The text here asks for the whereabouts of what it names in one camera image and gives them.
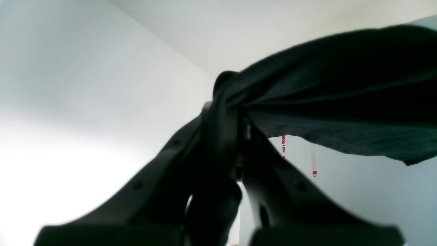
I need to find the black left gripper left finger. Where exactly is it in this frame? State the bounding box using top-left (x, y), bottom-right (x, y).
top-left (34, 103), bottom-right (239, 246)

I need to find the red tape rectangle marking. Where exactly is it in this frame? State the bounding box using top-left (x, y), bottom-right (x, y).
top-left (281, 135), bottom-right (318, 178)

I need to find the black printed t-shirt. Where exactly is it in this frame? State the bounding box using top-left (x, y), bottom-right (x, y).
top-left (209, 25), bottom-right (436, 165)

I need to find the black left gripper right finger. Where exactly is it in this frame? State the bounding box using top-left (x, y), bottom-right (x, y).
top-left (240, 117), bottom-right (405, 246)

